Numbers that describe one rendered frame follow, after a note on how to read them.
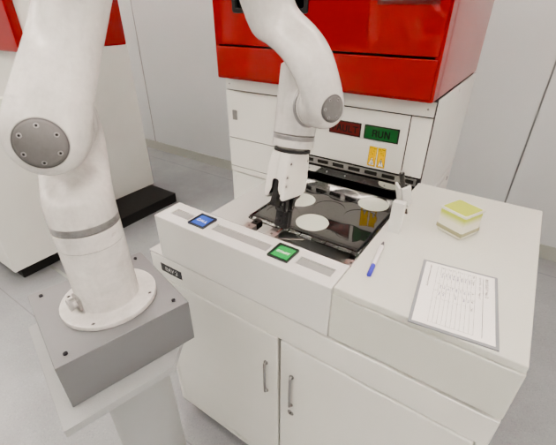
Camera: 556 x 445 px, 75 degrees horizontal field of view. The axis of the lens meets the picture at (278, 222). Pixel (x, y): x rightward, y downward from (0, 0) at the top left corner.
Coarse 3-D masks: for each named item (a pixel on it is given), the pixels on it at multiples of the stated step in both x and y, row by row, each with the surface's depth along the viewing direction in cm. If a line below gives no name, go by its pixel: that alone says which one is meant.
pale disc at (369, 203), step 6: (366, 198) 122; (372, 198) 122; (378, 198) 122; (360, 204) 119; (366, 204) 119; (372, 204) 119; (378, 204) 119; (384, 204) 119; (372, 210) 115; (378, 210) 115
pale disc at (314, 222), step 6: (300, 216) 112; (306, 216) 112; (312, 216) 112; (318, 216) 112; (300, 222) 108; (306, 222) 108; (312, 222) 108; (318, 222) 108; (324, 222) 108; (306, 228) 106; (312, 228) 106; (318, 228) 106; (324, 228) 106
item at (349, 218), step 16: (304, 192) 126; (320, 192) 126; (336, 192) 126; (352, 192) 126; (272, 208) 116; (304, 208) 116; (320, 208) 116; (336, 208) 116; (352, 208) 116; (336, 224) 108; (352, 224) 107; (368, 224) 108; (336, 240) 100; (352, 240) 100
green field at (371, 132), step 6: (366, 126) 120; (372, 126) 118; (366, 132) 120; (372, 132) 119; (378, 132) 118; (384, 132) 117; (390, 132) 116; (396, 132) 115; (372, 138) 120; (378, 138) 119; (384, 138) 118; (390, 138) 117; (396, 138) 116
